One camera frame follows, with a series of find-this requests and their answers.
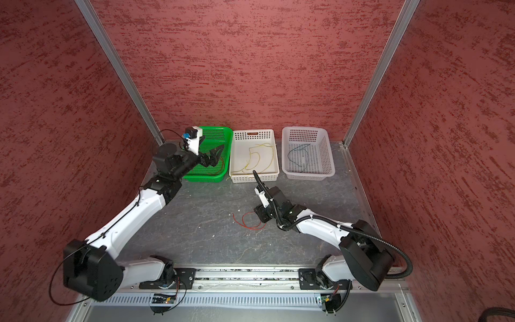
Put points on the translucent white slotted basket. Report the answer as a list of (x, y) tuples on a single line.
[(307, 154)]

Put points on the aluminium corner post right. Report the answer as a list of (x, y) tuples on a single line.
[(402, 22)]

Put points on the right small circuit board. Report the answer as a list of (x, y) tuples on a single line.
[(330, 303)]

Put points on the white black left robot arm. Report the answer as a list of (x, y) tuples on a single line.
[(90, 267)]

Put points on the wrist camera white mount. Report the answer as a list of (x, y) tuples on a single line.
[(262, 196), (192, 139)]

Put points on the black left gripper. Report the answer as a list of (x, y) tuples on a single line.
[(212, 156)]

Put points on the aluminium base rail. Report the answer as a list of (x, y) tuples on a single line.
[(270, 279)]

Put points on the left small circuit board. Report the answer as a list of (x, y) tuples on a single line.
[(163, 299)]

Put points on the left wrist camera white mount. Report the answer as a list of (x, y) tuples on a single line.
[(192, 139)]

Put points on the aluminium corner post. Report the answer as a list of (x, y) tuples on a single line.
[(92, 19), (402, 22)]

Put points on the small circuit board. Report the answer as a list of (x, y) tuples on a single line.
[(330, 303), (163, 299)]

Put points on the green plastic basket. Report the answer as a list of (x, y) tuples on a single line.
[(214, 136)]

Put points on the aluminium corner post left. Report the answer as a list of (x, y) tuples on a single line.
[(92, 19)]

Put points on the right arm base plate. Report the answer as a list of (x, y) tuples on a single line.
[(310, 280)]

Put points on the cream perforated basket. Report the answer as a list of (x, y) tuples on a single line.
[(253, 150)]

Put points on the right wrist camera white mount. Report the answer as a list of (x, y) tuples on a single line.
[(262, 196)]

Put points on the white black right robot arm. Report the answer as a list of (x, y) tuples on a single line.
[(363, 257)]

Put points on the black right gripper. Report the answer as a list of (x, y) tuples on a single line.
[(261, 213)]

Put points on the white slotted cable duct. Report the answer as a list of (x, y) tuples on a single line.
[(301, 301)]

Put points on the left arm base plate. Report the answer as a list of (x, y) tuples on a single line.
[(183, 278)]

